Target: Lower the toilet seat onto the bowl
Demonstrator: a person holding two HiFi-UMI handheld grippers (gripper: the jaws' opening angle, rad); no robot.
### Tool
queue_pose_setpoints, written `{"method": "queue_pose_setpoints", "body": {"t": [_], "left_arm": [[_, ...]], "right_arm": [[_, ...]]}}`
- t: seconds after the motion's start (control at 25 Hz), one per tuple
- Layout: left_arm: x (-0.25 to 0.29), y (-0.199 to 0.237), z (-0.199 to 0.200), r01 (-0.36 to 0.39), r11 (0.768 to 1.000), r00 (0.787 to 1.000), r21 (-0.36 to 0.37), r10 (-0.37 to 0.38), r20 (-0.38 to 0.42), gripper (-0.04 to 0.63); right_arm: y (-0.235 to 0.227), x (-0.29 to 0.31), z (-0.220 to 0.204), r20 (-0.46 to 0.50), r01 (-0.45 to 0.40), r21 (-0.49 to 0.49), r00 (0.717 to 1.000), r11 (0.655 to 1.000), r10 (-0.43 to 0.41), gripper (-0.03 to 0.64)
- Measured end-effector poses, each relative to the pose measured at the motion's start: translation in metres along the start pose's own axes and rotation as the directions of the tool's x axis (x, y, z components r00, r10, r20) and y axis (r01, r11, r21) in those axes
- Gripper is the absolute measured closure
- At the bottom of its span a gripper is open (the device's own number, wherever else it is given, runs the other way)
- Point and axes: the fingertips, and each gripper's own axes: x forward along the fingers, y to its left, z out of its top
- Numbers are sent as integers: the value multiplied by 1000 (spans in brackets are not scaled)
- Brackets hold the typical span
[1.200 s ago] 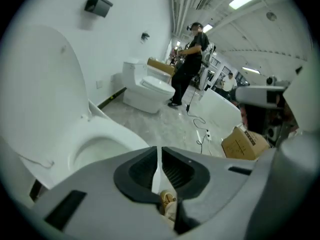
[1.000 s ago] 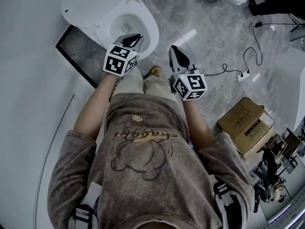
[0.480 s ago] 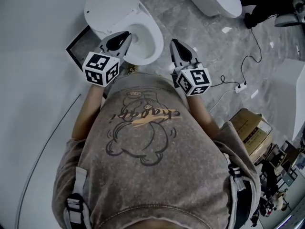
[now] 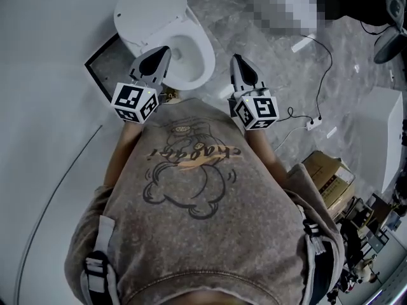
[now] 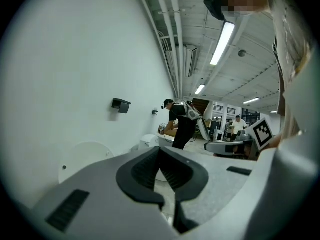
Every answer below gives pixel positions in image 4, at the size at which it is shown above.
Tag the white notched floor piece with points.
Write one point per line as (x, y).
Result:
(299, 44)

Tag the grey floor fan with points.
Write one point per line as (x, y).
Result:
(395, 6)

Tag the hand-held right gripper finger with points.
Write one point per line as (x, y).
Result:
(246, 75)
(234, 78)

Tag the white open toilet bowl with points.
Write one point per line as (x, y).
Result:
(197, 65)

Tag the person's right forearm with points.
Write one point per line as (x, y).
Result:
(265, 157)

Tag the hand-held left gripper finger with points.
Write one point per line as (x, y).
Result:
(166, 70)
(149, 63)

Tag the white closed toilet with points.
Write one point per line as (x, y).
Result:
(280, 8)

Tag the white rectangular fixture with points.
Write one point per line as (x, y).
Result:
(378, 132)

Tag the small white floor strip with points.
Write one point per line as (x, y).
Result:
(331, 132)

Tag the person's grey printed shirt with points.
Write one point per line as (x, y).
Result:
(206, 234)

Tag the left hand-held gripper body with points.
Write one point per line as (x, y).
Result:
(128, 97)

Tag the person's left forearm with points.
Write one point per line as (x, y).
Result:
(124, 151)

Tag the white flat floor piece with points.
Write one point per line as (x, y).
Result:
(226, 91)

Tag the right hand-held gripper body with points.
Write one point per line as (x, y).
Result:
(260, 106)

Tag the person's left shoe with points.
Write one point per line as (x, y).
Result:
(171, 95)

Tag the white power strip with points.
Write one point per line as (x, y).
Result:
(314, 123)

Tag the labelled brown cardboard box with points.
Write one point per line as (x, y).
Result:
(330, 176)

